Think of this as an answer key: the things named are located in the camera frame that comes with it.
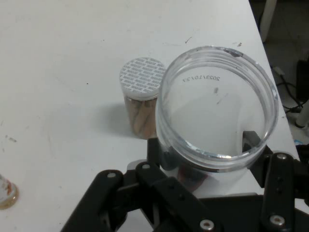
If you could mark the small spice bottle green cap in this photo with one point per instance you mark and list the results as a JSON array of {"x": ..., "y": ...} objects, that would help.
[{"x": 7, "y": 193}]

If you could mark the white post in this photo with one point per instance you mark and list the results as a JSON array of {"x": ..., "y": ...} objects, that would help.
[{"x": 268, "y": 19}]

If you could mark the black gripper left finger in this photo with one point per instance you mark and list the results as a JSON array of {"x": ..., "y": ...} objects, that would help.
[{"x": 173, "y": 200}]

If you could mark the cinnamon stick jar white lid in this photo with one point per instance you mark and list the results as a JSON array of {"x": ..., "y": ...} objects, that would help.
[{"x": 140, "y": 77}]

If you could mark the clear plastic jar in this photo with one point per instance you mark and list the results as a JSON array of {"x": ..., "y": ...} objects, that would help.
[{"x": 205, "y": 72}]

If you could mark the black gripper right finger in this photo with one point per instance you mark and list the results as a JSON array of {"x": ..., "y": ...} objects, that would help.
[{"x": 280, "y": 188}]

